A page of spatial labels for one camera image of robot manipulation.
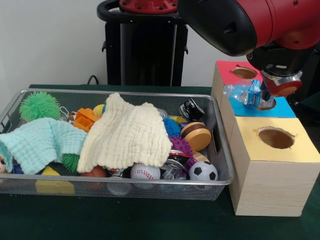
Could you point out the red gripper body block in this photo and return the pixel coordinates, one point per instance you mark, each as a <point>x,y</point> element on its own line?
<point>286,88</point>

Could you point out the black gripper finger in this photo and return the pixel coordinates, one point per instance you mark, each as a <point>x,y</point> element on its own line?
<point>266,95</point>

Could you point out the clear blue packet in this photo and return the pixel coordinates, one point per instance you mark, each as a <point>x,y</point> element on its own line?
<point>242,93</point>

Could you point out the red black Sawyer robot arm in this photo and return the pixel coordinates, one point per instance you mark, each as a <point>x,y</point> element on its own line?
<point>280,20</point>

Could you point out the wooden box with three holes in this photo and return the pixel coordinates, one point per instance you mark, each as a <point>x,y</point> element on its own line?
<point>270,185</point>

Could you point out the shallow clear mesh bin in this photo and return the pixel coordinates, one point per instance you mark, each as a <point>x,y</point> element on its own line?
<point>30,187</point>

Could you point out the black upright panel stand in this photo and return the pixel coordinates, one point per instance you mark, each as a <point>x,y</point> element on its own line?
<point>311,85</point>

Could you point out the black white striped toy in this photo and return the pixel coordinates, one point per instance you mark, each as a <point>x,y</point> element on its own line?
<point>192,110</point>

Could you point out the brown wooden yo-yo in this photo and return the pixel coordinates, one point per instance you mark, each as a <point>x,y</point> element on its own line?
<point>197,137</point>

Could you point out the purple spiky ball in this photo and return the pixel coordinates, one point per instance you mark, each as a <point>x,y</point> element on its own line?
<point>182,146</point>

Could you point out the small soccer ball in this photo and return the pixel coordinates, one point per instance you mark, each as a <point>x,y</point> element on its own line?
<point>203,171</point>

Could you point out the blue spiky ball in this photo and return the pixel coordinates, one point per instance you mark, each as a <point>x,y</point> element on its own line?
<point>172,128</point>

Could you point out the small baseball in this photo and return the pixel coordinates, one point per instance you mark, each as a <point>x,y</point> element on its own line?
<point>145,172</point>

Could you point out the cream yellow waffle cloth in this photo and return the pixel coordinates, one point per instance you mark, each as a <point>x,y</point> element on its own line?
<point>125,145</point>

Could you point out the yellow ball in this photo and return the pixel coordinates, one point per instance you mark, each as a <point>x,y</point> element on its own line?
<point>99,109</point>

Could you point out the dark green table cloth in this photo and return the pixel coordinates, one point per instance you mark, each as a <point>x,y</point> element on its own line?
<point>150,220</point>

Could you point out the orange plastic toy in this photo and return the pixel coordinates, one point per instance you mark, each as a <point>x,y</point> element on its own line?
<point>86,119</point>

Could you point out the small green spiky ball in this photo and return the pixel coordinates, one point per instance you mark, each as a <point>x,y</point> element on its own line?
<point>71,161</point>

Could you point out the green spiky rubber ball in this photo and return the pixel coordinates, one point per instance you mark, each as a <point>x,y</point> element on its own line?
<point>40,105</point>

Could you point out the yellow toy block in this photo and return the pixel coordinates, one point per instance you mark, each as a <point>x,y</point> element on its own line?
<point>55,186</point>

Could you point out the mint green waffle cloth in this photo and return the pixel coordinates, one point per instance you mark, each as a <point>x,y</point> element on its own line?
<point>35,145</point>

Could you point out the small doll figure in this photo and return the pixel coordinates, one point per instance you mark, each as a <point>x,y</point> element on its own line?
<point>4,164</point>

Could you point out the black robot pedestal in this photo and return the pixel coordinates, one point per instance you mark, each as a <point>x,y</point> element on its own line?
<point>145,55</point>

